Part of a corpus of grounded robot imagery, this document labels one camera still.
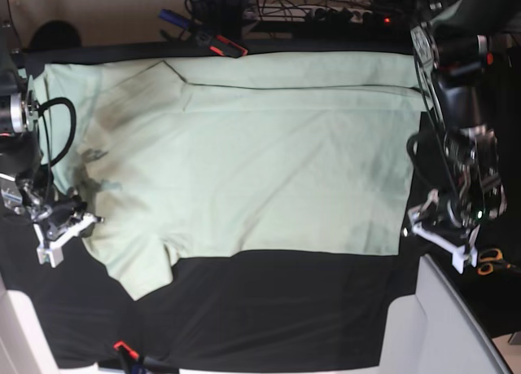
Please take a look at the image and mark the blue handled clamp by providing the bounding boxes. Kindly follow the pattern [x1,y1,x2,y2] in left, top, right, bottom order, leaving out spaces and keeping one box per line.
[159,9,195,32]

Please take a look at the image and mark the red clamp bottom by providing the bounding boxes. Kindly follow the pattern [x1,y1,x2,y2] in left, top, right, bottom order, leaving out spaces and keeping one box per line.
[113,341,179,374]

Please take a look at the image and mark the red black clamp top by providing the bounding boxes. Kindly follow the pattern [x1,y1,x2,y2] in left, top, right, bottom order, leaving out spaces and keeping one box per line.
[195,31,248,59]

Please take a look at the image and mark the light green T-shirt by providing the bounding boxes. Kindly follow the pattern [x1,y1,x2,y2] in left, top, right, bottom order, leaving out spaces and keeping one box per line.
[34,52,423,299]

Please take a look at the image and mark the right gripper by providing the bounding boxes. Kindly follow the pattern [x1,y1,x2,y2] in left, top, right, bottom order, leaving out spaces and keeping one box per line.
[15,195,104,268]

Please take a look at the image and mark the white table frame right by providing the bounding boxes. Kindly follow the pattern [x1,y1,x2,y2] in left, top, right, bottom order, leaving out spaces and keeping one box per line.
[378,255,511,374]

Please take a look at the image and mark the white table frame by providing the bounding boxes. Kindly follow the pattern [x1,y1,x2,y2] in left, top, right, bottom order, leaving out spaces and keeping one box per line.
[1,284,99,374]
[378,255,511,374]

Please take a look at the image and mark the orange handled scissors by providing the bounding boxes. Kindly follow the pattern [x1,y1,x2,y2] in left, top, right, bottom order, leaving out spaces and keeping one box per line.
[476,248,520,276]

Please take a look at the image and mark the white power strip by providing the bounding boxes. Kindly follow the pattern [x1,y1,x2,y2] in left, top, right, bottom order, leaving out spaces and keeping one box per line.
[304,6,373,24]

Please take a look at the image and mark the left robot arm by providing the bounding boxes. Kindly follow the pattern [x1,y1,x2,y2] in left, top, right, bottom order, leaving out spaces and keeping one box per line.
[403,0,520,276]

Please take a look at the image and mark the white table frame left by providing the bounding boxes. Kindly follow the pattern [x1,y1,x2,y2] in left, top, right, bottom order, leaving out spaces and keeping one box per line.
[1,284,99,374]

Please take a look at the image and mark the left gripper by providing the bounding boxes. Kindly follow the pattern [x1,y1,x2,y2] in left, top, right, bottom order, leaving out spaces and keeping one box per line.
[401,189,495,274]

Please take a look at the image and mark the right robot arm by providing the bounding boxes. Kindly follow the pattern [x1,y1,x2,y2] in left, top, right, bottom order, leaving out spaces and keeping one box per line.
[1,53,103,268]

